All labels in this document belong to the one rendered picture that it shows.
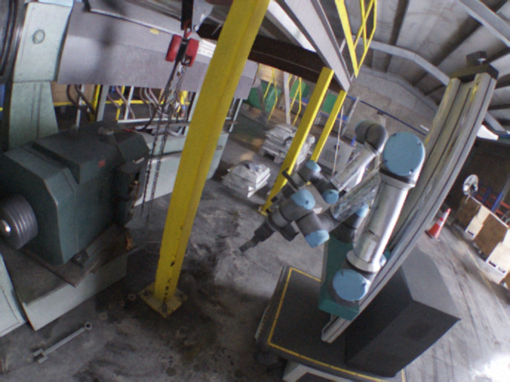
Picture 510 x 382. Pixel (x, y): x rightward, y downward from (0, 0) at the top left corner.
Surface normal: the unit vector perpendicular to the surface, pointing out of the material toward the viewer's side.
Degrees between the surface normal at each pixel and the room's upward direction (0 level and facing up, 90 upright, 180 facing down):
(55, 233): 90
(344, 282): 98
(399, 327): 90
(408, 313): 90
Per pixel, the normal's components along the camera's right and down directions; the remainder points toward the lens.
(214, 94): -0.41, 0.24
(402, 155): -0.58, -0.01
